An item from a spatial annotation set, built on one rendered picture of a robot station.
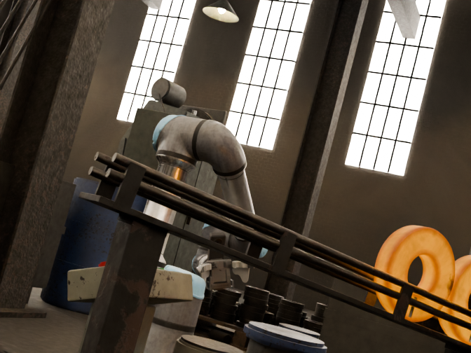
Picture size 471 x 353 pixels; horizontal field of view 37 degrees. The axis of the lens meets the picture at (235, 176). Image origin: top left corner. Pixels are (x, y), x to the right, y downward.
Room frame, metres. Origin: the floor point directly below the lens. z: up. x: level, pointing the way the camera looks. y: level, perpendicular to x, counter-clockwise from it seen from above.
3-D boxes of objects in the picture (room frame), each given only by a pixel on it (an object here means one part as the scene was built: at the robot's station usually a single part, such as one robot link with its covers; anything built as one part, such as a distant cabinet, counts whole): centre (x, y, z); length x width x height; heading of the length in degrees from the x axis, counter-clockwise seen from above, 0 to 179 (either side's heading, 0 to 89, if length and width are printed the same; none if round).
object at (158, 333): (1.83, 0.06, 0.41); 0.15 x 0.15 x 0.10
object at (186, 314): (1.83, 0.06, 0.53); 0.13 x 0.12 x 0.14; 63
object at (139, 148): (5.31, 0.47, 0.75); 0.70 x 0.48 x 1.50; 156
